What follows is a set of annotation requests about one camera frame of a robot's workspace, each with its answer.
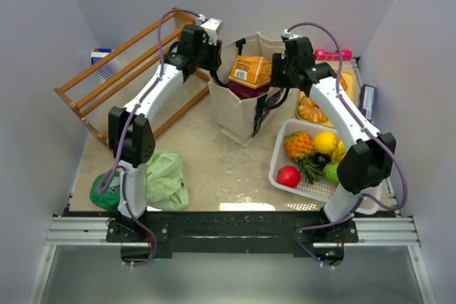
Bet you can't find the orange snack packet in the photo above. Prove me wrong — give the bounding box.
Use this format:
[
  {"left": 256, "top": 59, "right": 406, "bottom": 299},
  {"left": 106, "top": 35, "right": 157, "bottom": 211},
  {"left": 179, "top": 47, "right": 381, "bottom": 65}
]
[{"left": 229, "top": 55, "right": 272, "bottom": 89}]

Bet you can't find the purple snack packet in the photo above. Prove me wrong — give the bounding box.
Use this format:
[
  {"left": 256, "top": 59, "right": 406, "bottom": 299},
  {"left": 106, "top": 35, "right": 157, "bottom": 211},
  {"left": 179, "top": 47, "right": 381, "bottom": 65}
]
[{"left": 228, "top": 81, "right": 269, "bottom": 100}]

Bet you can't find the beige canvas tote bag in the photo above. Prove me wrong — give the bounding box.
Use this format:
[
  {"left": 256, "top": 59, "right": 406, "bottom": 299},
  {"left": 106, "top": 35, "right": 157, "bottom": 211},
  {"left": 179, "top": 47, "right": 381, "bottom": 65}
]
[{"left": 208, "top": 33, "right": 285, "bottom": 147}]

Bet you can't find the yellow lemon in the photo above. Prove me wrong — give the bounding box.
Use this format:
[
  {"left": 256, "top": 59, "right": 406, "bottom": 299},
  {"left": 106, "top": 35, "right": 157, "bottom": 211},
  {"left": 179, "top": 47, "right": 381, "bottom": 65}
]
[{"left": 313, "top": 131, "right": 337, "bottom": 154}]

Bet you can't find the light green plastic bag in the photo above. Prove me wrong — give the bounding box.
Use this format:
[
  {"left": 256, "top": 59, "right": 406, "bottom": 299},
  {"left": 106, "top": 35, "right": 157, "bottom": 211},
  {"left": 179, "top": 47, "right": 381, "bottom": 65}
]
[{"left": 145, "top": 150, "right": 189, "bottom": 211}]

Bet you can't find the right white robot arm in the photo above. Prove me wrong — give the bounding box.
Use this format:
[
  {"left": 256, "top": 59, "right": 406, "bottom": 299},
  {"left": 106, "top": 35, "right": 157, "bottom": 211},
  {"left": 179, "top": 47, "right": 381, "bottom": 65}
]
[{"left": 272, "top": 31, "right": 396, "bottom": 227}]

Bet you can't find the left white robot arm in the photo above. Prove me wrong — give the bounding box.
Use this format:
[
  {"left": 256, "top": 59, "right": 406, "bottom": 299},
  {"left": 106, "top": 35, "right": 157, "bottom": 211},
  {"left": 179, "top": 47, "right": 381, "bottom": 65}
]
[{"left": 108, "top": 18, "right": 222, "bottom": 241}]

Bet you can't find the pink box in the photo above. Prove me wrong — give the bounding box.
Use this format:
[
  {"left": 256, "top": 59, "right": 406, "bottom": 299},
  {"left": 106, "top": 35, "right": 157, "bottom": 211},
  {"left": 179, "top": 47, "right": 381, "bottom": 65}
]
[{"left": 314, "top": 49, "right": 353, "bottom": 61}]

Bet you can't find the yellow tray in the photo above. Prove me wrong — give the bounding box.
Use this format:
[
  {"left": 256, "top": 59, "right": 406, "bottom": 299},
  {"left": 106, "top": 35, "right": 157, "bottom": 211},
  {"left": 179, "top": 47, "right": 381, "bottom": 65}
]
[{"left": 296, "top": 71, "right": 356, "bottom": 127}]

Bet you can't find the orange pineapple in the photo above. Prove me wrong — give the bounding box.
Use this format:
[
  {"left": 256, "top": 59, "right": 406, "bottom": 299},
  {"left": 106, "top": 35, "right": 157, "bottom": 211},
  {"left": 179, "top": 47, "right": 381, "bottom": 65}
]
[{"left": 284, "top": 131, "right": 323, "bottom": 184}]

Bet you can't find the purple box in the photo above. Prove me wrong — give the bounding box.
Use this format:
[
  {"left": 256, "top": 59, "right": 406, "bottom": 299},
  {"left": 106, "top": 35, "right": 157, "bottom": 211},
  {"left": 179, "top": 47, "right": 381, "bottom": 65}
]
[{"left": 358, "top": 84, "right": 376, "bottom": 122}]

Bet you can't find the brown wooden rack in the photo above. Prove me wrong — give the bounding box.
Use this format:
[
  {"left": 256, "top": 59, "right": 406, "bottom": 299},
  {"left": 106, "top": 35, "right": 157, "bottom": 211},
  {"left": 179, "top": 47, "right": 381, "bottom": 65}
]
[{"left": 54, "top": 7, "right": 198, "bottom": 146}]

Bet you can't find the yellow banana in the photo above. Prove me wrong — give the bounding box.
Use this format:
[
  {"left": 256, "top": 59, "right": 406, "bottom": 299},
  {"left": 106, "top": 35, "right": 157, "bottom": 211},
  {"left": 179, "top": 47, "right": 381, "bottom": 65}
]
[{"left": 331, "top": 140, "right": 347, "bottom": 163}]

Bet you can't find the dark mangosteen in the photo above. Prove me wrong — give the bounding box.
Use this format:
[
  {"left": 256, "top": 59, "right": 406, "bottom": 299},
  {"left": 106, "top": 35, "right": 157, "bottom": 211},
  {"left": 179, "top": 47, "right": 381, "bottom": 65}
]
[{"left": 313, "top": 152, "right": 331, "bottom": 169}]

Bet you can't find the blue white carton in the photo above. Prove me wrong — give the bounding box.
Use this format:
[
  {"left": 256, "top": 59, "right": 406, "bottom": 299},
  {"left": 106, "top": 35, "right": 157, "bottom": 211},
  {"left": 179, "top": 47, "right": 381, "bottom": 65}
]
[{"left": 90, "top": 48, "right": 113, "bottom": 65}]

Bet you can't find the red apple left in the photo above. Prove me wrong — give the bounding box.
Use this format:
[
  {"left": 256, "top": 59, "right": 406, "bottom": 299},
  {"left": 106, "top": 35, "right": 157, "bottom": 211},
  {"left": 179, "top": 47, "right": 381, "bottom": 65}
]
[{"left": 276, "top": 166, "right": 301, "bottom": 188}]

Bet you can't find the green custard apple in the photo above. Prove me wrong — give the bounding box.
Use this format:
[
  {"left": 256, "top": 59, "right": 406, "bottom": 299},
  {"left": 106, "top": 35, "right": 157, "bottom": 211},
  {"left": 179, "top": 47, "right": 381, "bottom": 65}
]
[{"left": 323, "top": 162, "right": 339, "bottom": 184}]

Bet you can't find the white plastic basket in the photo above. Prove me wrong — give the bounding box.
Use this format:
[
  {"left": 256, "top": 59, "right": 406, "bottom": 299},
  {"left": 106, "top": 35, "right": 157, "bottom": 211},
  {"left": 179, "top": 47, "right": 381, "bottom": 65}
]
[{"left": 267, "top": 118, "right": 382, "bottom": 215}]

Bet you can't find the dark green plastic bag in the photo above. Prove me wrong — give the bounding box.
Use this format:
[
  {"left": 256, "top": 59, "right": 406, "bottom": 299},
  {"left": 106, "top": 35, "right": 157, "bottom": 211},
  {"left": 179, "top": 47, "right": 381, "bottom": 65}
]
[{"left": 89, "top": 171, "right": 120, "bottom": 212}]

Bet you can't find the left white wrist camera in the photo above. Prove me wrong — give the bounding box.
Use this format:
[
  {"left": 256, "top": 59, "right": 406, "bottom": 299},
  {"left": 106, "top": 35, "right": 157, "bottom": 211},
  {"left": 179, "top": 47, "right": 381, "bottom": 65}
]
[{"left": 200, "top": 18, "right": 222, "bottom": 46}]

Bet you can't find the glazed ring bread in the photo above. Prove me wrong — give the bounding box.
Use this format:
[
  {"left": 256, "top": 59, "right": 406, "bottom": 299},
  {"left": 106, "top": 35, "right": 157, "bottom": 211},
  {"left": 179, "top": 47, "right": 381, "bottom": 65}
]
[{"left": 297, "top": 95, "right": 328, "bottom": 123}]

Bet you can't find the black base frame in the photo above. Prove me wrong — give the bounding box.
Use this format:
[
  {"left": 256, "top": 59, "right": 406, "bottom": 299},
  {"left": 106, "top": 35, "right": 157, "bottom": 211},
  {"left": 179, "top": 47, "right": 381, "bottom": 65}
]
[{"left": 106, "top": 211, "right": 358, "bottom": 261}]

